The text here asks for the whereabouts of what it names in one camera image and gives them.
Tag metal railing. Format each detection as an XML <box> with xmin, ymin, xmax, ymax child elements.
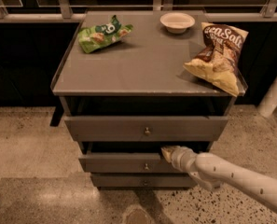
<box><xmin>0</xmin><ymin>0</ymin><xmax>277</xmax><ymax>24</ymax></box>

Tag green chip bag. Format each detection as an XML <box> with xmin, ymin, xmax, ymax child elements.
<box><xmin>77</xmin><ymin>15</ymin><xmax>133</xmax><ymax>53</ymax></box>

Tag grey bottom drawer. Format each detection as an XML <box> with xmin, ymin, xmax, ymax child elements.
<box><xmin>90</xmin><ymin>174</ymin><xmax>196</xmax><ymax>188</ymax></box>

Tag white bowl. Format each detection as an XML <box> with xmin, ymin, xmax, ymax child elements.
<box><xmin>160</xmin><ymin>12</ymin><xmax>195</xmax><ymax>34</ymax></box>

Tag grey drawer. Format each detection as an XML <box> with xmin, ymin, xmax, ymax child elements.
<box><xmin>64</xmin><ymin>116</ymin><xmax>228</xmax><ymax>142</ymax></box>
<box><xmin>77</xmin><ymin>141</ymin><xmax>214</xmax><ymax>175</ymax></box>
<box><xmin>90</xmin><ymin>174</ymin><xmax>196</xmax><ymax>188</ymax></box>

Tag brown yellow chip bag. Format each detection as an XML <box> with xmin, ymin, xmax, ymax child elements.
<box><xmin>184</xmin><ymin>22</ymin><xmax>248</xmax><ymax>97</ymax></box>

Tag grey top drawer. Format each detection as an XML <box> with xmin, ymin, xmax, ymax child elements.
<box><xmin>64</xmin><ymin>116</ymin><xmax>228</xmax><ymax>142</ymax></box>

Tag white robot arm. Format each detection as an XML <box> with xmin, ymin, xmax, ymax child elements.
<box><xmin>161</xmin><ymin>146</ymin><xmax>277</xmax><ymax>214</ymax></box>

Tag grey drawer cabinet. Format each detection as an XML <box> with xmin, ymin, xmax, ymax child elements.
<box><xmin>50</xmin><ymin>10</ymin><xmax>248</xmax><ymax>190</ymax></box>

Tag white post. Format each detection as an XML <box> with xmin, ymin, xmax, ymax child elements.
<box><xmin>257</xmin><ymin>77</ymin><xmax>277</xmax><ymax>118</ymax></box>

